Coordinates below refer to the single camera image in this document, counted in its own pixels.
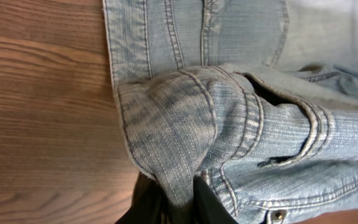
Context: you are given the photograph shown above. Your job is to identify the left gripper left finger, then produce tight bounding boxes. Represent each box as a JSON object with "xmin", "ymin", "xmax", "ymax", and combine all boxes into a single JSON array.
[{"xmin": 116, "ymin": 173, "xmax": 165, "ymax": 224}]

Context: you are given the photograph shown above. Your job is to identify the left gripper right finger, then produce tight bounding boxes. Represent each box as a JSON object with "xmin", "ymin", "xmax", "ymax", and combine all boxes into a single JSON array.
[{"xmin": 193, "ymin": 177, "xmax": 237, "ymax": 224}]

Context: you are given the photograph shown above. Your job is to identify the light blue denim shorts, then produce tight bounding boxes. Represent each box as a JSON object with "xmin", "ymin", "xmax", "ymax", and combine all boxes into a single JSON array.
[{"xmin": 103, "ymin": 0, "xmax": 358, "ymax": 223}]

